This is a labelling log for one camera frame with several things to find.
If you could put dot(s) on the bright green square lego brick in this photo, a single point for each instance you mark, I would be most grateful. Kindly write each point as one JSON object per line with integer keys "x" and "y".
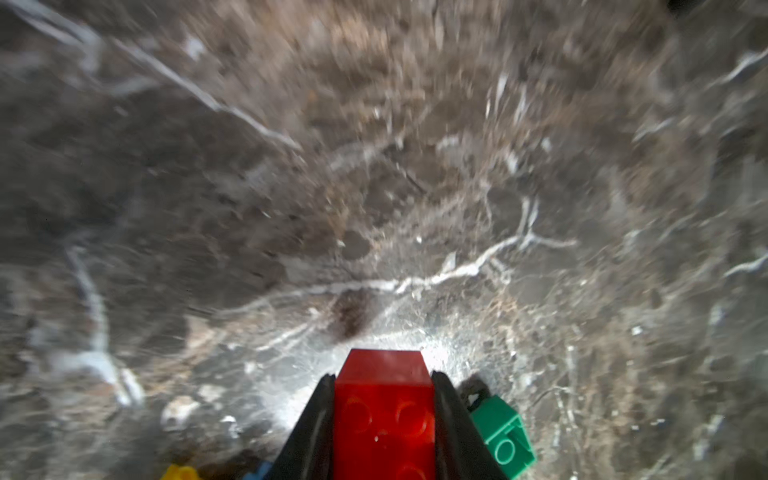
{"x": 502, "y": 430}

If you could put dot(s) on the orange-red square lego brick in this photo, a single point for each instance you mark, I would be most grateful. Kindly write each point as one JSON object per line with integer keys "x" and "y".
{"x": 384, "y": 417}

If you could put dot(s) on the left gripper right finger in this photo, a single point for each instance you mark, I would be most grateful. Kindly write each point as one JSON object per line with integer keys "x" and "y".
{"x": 460, "y": 450}

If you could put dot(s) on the yellow lego brick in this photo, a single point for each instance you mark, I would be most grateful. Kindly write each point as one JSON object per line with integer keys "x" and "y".
{"x": 179, "y": 472}

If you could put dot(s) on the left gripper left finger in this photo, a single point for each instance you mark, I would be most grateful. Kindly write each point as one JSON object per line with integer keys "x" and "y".
{"x": 307, "y": 453}

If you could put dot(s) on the light blue long lego brick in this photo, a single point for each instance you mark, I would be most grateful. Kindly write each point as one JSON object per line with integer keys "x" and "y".
{"x": 259, "y": 473}

